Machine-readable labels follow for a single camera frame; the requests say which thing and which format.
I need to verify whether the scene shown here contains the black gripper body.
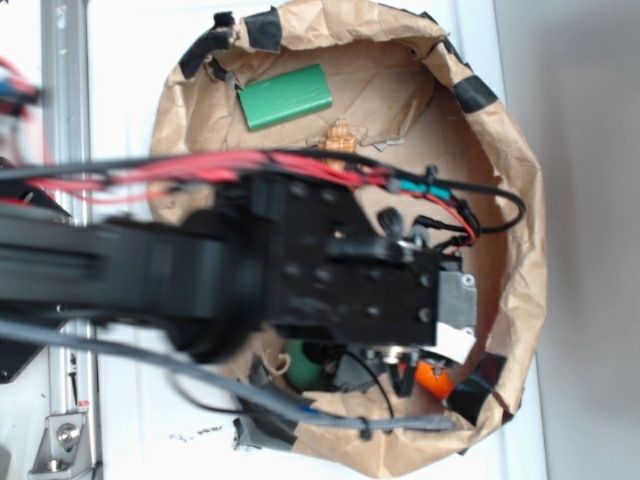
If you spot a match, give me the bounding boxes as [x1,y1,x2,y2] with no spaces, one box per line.
[249,175,476,361]

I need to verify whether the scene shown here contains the orange plastic carrot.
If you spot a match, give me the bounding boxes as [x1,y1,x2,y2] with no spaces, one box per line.
[415,362,455,400]

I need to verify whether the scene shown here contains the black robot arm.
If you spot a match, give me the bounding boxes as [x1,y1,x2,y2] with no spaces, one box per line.
[1,174,477,364]

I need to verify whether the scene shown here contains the green golf ball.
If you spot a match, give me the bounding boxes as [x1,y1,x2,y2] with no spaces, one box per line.
[285,340,333,392]

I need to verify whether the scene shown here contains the tan spiral seashell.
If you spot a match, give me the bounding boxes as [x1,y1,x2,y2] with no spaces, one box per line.
[318,118,358,153]

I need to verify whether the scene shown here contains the green plastic block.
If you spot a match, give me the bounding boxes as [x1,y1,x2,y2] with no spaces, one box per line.
[238,64,333,131]

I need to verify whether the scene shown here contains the brown paper bag bin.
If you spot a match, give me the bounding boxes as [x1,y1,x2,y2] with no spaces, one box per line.
[151,1,547,478]

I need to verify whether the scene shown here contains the black cable loop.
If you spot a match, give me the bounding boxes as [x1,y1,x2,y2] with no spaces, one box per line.
[379,164,527,251]

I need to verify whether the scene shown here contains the grey sleeved cable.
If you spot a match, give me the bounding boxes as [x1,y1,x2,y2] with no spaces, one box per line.
[0,319,457,434]

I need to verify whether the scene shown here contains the metal corner bracket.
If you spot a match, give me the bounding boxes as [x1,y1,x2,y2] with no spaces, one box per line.
[28,413,93,479]

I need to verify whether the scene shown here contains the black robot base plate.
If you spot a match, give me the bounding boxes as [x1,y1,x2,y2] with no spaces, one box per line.
[0,179,74,385]

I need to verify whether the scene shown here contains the red wire bundle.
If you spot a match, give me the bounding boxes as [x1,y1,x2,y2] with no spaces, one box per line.
[0,54,476,246]

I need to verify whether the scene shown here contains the aluminium frame rail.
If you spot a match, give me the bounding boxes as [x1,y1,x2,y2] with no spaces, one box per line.
[40,1,103,479]

